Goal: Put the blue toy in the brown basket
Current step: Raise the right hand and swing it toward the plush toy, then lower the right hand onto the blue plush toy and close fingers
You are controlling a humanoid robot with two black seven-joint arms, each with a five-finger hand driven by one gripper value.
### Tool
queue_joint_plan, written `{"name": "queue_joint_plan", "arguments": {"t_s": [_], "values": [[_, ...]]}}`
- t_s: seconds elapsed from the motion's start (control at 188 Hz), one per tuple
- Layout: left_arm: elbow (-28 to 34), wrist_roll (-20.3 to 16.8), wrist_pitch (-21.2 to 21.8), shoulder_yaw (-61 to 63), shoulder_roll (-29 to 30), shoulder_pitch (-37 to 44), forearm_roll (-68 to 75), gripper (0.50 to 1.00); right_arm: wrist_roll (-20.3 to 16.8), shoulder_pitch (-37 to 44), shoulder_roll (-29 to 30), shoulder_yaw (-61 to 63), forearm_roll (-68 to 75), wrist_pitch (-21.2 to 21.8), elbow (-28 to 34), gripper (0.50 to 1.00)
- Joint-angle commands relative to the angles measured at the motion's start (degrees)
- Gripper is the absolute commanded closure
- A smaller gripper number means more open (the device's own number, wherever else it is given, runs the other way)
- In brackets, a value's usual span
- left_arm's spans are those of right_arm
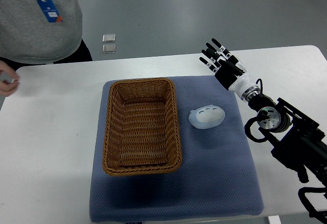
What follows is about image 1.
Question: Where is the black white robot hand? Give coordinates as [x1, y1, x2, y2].
[199, 38, 261, 99]

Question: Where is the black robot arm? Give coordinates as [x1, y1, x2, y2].
[200, 39, 326, 223]

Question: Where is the light blue plush toy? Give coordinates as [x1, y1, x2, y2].
[189, 105, 225, 130]

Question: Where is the brown wicker basket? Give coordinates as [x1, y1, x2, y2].
[102, 78, 182, 176]

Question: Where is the person's bare hand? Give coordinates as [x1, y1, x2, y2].
[0, 60, 20, 97]

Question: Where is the upper metal floor plate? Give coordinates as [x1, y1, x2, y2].
[102, 34, 116, 43]

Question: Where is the blue quilted mat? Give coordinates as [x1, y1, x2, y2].
[89, 76, 264, 223]

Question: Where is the blue id badge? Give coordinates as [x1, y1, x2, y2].
[37, 0, 63, 23]

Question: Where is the grey sweater torso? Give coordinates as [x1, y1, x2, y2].
[1, 0, 82, 64]

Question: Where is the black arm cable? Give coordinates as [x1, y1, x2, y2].
[244, 118, 271, 143]

